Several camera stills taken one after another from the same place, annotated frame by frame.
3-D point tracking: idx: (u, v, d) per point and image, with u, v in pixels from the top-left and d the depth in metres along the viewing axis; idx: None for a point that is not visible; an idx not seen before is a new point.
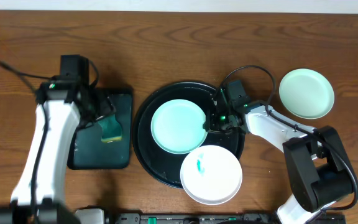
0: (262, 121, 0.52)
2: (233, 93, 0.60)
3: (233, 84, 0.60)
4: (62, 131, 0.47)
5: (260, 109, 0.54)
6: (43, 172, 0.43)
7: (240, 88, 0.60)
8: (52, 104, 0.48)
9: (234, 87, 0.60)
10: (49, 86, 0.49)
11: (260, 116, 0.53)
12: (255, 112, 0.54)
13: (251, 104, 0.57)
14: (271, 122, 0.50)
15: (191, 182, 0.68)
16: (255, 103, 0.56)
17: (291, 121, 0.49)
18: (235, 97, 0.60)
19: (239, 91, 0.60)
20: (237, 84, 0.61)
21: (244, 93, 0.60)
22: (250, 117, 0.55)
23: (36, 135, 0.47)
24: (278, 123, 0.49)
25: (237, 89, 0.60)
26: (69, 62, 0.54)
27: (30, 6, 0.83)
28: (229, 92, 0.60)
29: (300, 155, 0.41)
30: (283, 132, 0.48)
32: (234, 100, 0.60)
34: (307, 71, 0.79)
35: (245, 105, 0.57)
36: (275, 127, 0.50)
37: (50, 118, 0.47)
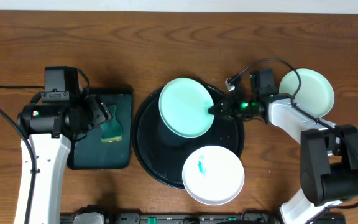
0: (283, 110, 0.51)
2: (264, 81, 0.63)
3: (266, 73, 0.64)
4: (51, 168, 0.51)
5: (286, 99, 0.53)
6: (35, 215, 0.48)
7: (271, 78, 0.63)
8: (39, 135, 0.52)
9: (265, 73, 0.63)
10: (33, 113, 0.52)
11: (283, 106, 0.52)
12: (279, 102, 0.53)
13: (277, 96, 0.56)
14: (293, 112, 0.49)
15: (193, 179, 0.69)
16: (282, 96, 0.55)
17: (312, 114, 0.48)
18: (263, 85, 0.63)
19: (270, 81, 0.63)
20: (269, 72, 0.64)
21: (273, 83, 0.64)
22: (273, 106, 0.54)
23: (25, 175, 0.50)
24: (301, 115, 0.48)
25: (268, 78, 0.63)
26: (53, 76, 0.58)
27: (30, 6, 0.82)
28: (261, 78, 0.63)
29: (316, 147, 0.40)
30: (303, 123, 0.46)
32: (265, 86, 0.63)
34: (307, 71, 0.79)
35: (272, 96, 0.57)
36: (297, 117, 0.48)
37: (36, 155, 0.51)
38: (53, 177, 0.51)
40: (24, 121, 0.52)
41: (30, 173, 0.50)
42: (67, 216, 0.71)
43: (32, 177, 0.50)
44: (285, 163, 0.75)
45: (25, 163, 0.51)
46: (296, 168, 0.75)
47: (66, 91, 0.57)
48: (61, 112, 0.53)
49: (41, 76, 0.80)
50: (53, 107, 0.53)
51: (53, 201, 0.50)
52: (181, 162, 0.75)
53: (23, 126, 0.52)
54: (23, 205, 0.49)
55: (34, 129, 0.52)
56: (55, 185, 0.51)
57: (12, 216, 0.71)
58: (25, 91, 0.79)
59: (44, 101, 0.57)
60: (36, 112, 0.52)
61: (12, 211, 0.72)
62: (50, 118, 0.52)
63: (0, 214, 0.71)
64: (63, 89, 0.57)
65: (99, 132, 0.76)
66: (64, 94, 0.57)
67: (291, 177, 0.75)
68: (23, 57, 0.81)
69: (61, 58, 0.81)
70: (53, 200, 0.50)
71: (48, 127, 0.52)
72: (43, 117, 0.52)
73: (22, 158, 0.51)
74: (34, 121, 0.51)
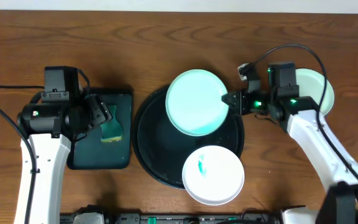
0: (307, 134, 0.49)
2: (284, 79, 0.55)
3: (286, 69, 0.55)
4: (51, 168, 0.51)
5: (311, 116, 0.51)
6: (35, 216, 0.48)
7: (291, 76, 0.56)
8: (39, 135, 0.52)
9: (286, 73, 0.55)
10: (33, 113, 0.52)
11: (306, 127, 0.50)
12: (302, 116, 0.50)
13: (299, 102, 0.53)
14: (319, 142, 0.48)
15: (194, 181, 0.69)
16: (305, 102, 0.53)
17: (344, 155, 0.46)
18: (283, 84, 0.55)
19: (291, 79, 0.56)
20: (290, 68, 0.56)
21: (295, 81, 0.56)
22: (294, 120, 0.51)
23: (25, 175, 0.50)
24: (330, 152, 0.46)
25: (289, 74, 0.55)
26: (53, 76, 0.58)
27: (30, 6, 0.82)
28: (282, 75, 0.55)
29: (346, 206, 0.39)
30: (333, 167, 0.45)
32: (284, 84, 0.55)
34: (307, 72, 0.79)
35: (293, 101, 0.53)
36: (325, 152, 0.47)
37: (36, 155, 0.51)
38: (53, 177, 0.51)
40: (25, 121, 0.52)
41: (30, 173, 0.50)
42: (67, 216, 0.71)
43: (32, 177, 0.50)
44: (286, 163, 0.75)
45: (25, 163, 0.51)
46: (296, 168, 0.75)
47: (66, 91, 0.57)
48: (61, 112, 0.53)
49: (42, 76, 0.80)
50: (53, 107, 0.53)
51: (53, 203, 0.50)
52: (182, 162, 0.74)
53: (23, 126, 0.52)
54: (23, 205, 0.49)
55: (34, 129, 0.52)
56: (55, 185, 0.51)
57: (12, 216, 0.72)
58: (25, 91, 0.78)
59: (44, 101, 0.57)
60: (36, 112, 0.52)
61: (12, 211, 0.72)
62: (50, 118, 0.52)
63: (0, 213, 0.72)
64: (63, 89, 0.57)
65: (99, 132, 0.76)
66: (64, 94, 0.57)
67: (291, 177, 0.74)
68: (23, 57, 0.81)
69: (61, 58, 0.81)
70: (53, 200, 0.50)
71: (48, 127, 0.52)
72: (43, 117, 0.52)
73: (22, 158, 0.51)
74: (34, 121, 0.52)
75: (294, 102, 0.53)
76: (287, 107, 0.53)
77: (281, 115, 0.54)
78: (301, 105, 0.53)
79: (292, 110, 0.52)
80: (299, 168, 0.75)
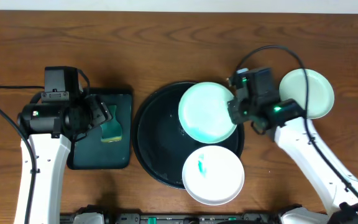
0: (302, 150, 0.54)
2: (263, 85, 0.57)
3: (263, 75, 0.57)
4: (51, 169, 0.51)
5: (301, 128, 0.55)
6: (35, 216, 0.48)
7: (268, 82, 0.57)
8: (39, 135, 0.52)
9: (262, 79, 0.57)
10: (33, 113, 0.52)
11: (299, 142, 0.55)
12: (294, 130, 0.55)
13: (283, 110, 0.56)
14: (315, 158, 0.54)
15: (195, 182, 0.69)
16: (288, 109, 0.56)
17: (341, 170, 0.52)
18: (263, 93, 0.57)
19: (268, 84, 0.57)
20: (266, 73, 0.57)
21: (273, 86, 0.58)
22: (282, 134, 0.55)
23: (25, 175, 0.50)
24: (329, 170, 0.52)
25: (266, 80, 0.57)
26: (53, 76, 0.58)
27: (30, 6, 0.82)
28: (260, 83, 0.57)
29: None
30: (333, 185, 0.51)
32: (264, 91, 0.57)
34: (306, 71, 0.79)
35: (278, 109, 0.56)
36: (322, 170, 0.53)
37: (36, 155, 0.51)
38: (53, 177, 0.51)
40: (25, 121, 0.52)
41: (30, 173, 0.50)
42: (67, 216, 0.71)
43: (32, 177, 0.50)
44: (286, 163, 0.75)
45: (25, 163, 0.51)
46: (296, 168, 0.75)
47: (66, 91, 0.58)
48: (61, 112, 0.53)
49: (42, 76, 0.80)
50: (53, 107, 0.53)
51: (53, 203, 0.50)
52: (182, 162, 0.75)
53: (23, 126, 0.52)
54: (23, 205, 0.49)
55: (35, 129, 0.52)
56: (55, 185, 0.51)
57: (11, 216, 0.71)
58: (25, 91, 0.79)
59: (44, 101, 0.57)
60: (36, 112, 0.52)
61: (12, 211, 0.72)
62: (50, 118, 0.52)
63: (0, 213, 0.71)
64: (63, 89, 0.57)
65: (99, 132, 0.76)
66: (64, 94, 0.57)
67: (291, 177, 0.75)
68: (23, 58, 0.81)
69: (61, 58, 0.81)
70: (53, 200, 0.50)
71: (48, 127, 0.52)
72: (43, 117, 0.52)
73: (22, 158, 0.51)
74: (35, 121, 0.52)
75: (278, 110, 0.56)
76: (273, 117, 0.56)
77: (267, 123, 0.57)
78: (287, 113, 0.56)
79: (280, 123, 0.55)
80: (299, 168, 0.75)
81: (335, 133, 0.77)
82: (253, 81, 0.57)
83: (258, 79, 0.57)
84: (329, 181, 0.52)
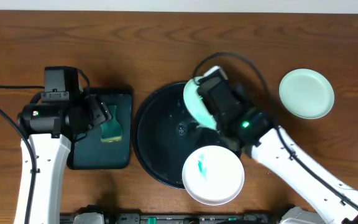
0: (288, 168, 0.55)
2: (220, 101, 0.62)
3: (217, 91, 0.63)
4: (52, 169, 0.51)
5: (277, 144, 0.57)
6: (35, 216, 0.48)
7: (225, 98, 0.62)
8: (39, 135, 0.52)
9: (218, 97, 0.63)
10: (33, 113, 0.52)
11: (282, 160, 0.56)
12: (271, 149, 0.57)
13: (252, 123, 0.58)
14: (303, 175, 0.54)
15: (195, 185, 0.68)
16: (255, 121, 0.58)
17: (330, 181, 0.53)
18: (224, 109, 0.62)
19: (225, 98, 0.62)
20: (219, 89, 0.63)
21: (232, 99, 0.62)
22: (260, 153, 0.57)
23: (25, 176, 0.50)
24: (319, 185, 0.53)
25: (222, 95, 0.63)
26: (53, 76, 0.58)
27: (30, 6, 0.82)
28: (215, 99, 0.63)
29: None
30: (329, 200, 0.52)
32: (224, 107, 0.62)
34: (304, 71, 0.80)
35: (247, 126, 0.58)
36: (312, 185, 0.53)
37: (36, 155, 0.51)
38: (53, 177, 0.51)
40: (25, 121, 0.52)
41: (30, 173, 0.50)
42: (67, 216, 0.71)
43: (32, 177, 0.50)
44: None
45: (25, 163, 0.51)
46: None
47: (66, 91, 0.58)
48: (61, 112, 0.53)
49: (42, 76, 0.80)
50: (53, 107, 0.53)
51: (52, 203, 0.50)
52: (182, 162, 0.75)
53: (23, 126, 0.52)
54: (23, 205, 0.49)
55: (35, 129, 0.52)
56: (55, 185, 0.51)
57: (12, 216, 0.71)
58: (25, 91, 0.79)
59: (44, 101, 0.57)
60: (36, 112, 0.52)
61: (12, 211, 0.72)
62: (50, 118, 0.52)
63: (0, 213, 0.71)
64: (63, 89, 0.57)
65: (99, 131, 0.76)
66: (64, 94, 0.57)
67: None
68: (23, 57, 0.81)
69: (61, 57, 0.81)
70: (53, 200, 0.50)
71: (48, 127, 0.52)
72: (43, 117, 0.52)
73: (22, 158, 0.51)
74: (35, 121, 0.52)
75: (247, 126, 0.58)
76: (243, 135, 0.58)
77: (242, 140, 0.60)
78: (257, 126, 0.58)
79: (252, 140, 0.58)
80: None
81: (334, 133, 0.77)
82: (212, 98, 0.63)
83: (214, 97, 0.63)
84: (324, 197, 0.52)
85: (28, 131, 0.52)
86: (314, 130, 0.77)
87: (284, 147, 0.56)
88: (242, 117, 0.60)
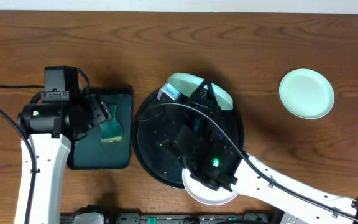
0: (273, 197, 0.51)
2: (186, 145, 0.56)
3: (181, 138, 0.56)
4: (53, 169, 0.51)
5: (252, 173, 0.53)
6: (35, 216, 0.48)
7: (189, 142, 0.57)
8: (38, 135, 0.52)
9: (183, 143, 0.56)
10: (33, 112, 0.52)
11: (263, 190, 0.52)
12: (250, 180, 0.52)
13: (224, 162, 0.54)
14: (288, 198, 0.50)
15: (196, 187, 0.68)
16: (228, 159, 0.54)
17: (315, 195, 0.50)
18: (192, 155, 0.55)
19: (190, 140, 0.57)
20: (181, 132, 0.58)
21: (196, 137, 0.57)
22: (239, 190, 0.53)
23: (25, 176, 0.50)
24: (306, 205, 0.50)
25: (186, 139, 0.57)
26: (54, 76, 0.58)
27: (30, 6, 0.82)
28: (181, 145, 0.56)
29: None
30: (321, 216, 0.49)
32: (191, 150, 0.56)
34: (305, 71, 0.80)
35: (217, 164, 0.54)
36: (301, 206, 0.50)
37: (36, 155, 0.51)
38: (53, 177, 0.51)
40: (25, 121, 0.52)
41: (30, 173, 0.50)
42: (67, 217, 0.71)
43: (31, 177, 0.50)
44: (286, 163, 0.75)
45: (25, 163, 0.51)
46: (296, 168, 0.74)
47: (66, 91, 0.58)
48: (61, 112, 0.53)
49: (41, 76, 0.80)
50: (54, 107, 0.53)
51: (52, 203, 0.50)
52: None
53: (24, 126, 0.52)
54: (23, 205, 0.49)
55: (35, 129, 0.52)
56: (55, 185, 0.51)
57: (12, 216, 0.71)
58: (25, 90, 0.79)
59: (44, 101, 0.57)
60: (36, 112, 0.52)
61: (12, 211, 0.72)
62: (50, 118, 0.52)
63: None
64: (63, 89, 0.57)
65: (99, 132, 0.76)
66: (64, 94, 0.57)
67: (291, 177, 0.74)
68: (23, 57, 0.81)
69: (61, 58, 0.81)
70: (53, 200, 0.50)
71: (48, 127, 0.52)
72: (43, 117, 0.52)
73: (22, 158, 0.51)
74: (35, 121, 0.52)
75: (217, 165, 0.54)
76: (217, 177, 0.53)
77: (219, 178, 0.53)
78: (227, 163, 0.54)
79: (228, 179, 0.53)
80: (299, 168, 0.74)
81: (334, 133, 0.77)
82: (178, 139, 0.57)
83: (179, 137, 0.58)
84: (316, 214, 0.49)
85: (28, 130, 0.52)
86: (314, 130, 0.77)
87: (260, 176, 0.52)
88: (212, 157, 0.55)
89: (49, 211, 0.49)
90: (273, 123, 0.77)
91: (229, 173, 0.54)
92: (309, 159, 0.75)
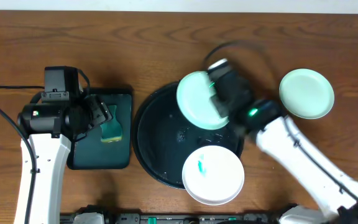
0: (291, 155, 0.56)
2: (227, 91, 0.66)
3: (227, 79, 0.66)
4: (53, 169, 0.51)
5: (283, 133, 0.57)
6: (35, 216, 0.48)
7: (234, 86, 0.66)
8: (39, 135, 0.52)
9: (227, 85, 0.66)
10: (33, 112, 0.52)
11: (286, 149, 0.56)
12: (277, 137, 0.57)
13: (260, 113, 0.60)
14: (305, 161, 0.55)
15: (196, 187, 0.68)
16: (271, 114, 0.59)
17: (331, 170, 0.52)
18: (234, 97, 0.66)
19: (231, 88, 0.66)
20: (229, 80, 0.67)
21: (242, 91, 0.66)
22: (263, 139, 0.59)
23: (25, 176, 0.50)
24: (319, 172, 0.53)
25: (230, 84, 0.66)
26: (53, 76, 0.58)
27: (30, 6, 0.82)
28: (227, 94, 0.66)
29: None
30: (328, 188, 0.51)
32: (230, 100, 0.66)
34: (304, 71, 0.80)
35: (255, 112, 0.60)
36: (314, 172, 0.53)
37: (36, 155, 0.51)
38: (53, 177, 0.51)
40: (25, 121, 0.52)
41: (30, 172, 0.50)
42: (67, 216, 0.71)
43: (31, 177, 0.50)
44: None
45: (25, 163, 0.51)
46: None
47: (66, 91, 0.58)
48: (61, 112, 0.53)
49: (41, 76, 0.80)
50: (53, 107, 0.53)
51: (52, 203, 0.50)
52: (182, 162, 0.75)
53: (24, 126, 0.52)
54: (23, 205, 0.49)
55: (35, 129, 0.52)
56: (55, 185, 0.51)
57: (11, 216, 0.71)
58: (25, 90, 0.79)
59: (45, 101, 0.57)
60: (36, 112, 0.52)
61: (12, 211, 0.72)
62: (50, 118, 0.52)
63: None
64: (63, 89, 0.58)
65: (99, 132, 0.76)
66: (64, 94, 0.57)
67: (291, 177, 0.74)
68: (23, 57, 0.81)
69: (61, 58, 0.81)
70: (53, 200, 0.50)
71: (49, 127, 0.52)
72: (43, 117, 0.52)
73: (22, 158, 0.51)
74: (35, 121, 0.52)
75: (254, 114, 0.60)
76: (251, 122, 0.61)
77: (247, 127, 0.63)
78: (264, 116, 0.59)
79: (260, 126, 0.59)
80: None
81: (334, 133, 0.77)
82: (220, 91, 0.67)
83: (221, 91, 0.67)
84: (323, 184, 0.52)
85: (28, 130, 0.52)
86: (314, 130, 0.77)
87: (289, 135, 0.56)
88: (245, 108, 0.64)
89: (49, 211, 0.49)
90: None
91: (265, 124, 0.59)
92: None
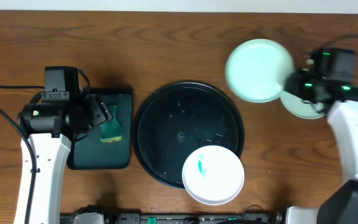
0: (353, 126, 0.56)
2: (346, 68, 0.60)
3: (345, 55, 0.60)
4: (53, 168, 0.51)
5: (357, 111, 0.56)
6: (35, 215, 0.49)
7: (349, 62, 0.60)
8: (38, 134, 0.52)
9: (344, 59, 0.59)
10: (33, 112, 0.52)
11: (353, 121, 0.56)
12: (353, 110, 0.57)
13: (353, 93, 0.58)
14: None
15: (196, 187, 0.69)
16: None
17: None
18: (340, 71, 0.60)
19: (352, 66, 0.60)
20: (346, 56, 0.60)
21: (347, 70, 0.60)
22: (341, 107, 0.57)
23: (25, 175, 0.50)
24: None
25: (348, 60, 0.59)
26: (54, 76, 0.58)
27: (30, 6, 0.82)
28: (333, 65, 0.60)
29: None
30: None
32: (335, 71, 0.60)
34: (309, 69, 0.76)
35: (347, 89, 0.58)
36: None
37: (36, 155, 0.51)
38: (53, 177, 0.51)
40: (25, 121, 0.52)
41: (30, 172, 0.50)
42: (67, 217, 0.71)
43: (31, 177, 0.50)
44: (286, 163, 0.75)
45: (25, 163, 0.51)
46: (296, 168, 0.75)
47: (67, 91, 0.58)
48: (61, 112, 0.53)
49: (41, 76, 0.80)
50: (53, 107, 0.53)
51: (53, 202, 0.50)
52: (182, 162, 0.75)
53: (23, 126, 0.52)
54: (23, 205, 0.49)
55: (35, 129, 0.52)
56: (55, 185, 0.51)
57: (12, 216, 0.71)
58: (25, 91, 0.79)
59: (45, 101, 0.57)
60: (36, 112, 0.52)
61: (12, 211, 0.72)
62: (50, 117, 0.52)
63: (0, 214, 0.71)
64: (64, 89, 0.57)
65: (99, 132, 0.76)
66: (64, 94, 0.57)
67: (291, 177, 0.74)
68: (23, 57, 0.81)
69: (61, 58, 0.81)
70: (54, 199, 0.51)
71: (48, 127, 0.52)
72: (44, 116, 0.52)
73: (22, 157, 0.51)
74: (35, 121, 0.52)
75: (348, 90, 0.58)
76: (342, 96, 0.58)
77: (329, 98, 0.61)
78: (355, 96, 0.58)
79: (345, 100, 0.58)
80: (299, 168, 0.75)
81: None
82: (330, 61, 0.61)
83: (334, 61, 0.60)
84: None
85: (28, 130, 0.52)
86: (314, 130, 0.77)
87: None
88: (344, 83, 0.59)
89: (50, 210, 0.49)
90: (274, 124, 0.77)
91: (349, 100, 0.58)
92: (309, 159, 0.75)
